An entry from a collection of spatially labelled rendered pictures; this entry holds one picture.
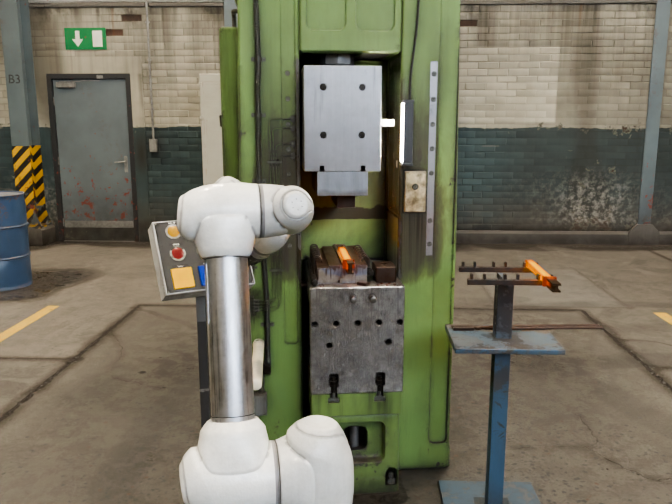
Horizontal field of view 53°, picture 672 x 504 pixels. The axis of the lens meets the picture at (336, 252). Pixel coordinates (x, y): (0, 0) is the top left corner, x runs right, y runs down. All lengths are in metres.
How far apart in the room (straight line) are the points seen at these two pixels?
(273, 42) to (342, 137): 0.47
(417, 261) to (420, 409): 0.68
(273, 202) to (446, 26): 1.50
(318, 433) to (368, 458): 1.42
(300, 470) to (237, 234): 0.55
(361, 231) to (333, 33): 0.93
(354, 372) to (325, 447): 1.22
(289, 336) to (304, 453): 1.39
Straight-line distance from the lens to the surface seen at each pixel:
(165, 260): 2.46
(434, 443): 3.17
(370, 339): 2.71
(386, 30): 2.81
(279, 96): 2.75
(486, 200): 8.73
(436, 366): 3.03
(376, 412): 2.84
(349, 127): 2.62
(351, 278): 2.70
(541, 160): 8.83
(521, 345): 2.58
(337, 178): 2.63
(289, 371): 2.95
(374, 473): 2.97
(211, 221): 1.55
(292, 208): 1.54
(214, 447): 1.56
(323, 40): 2.77
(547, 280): 2.43
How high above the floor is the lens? 1.56
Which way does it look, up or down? 11 degrees down
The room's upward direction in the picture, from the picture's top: straight up
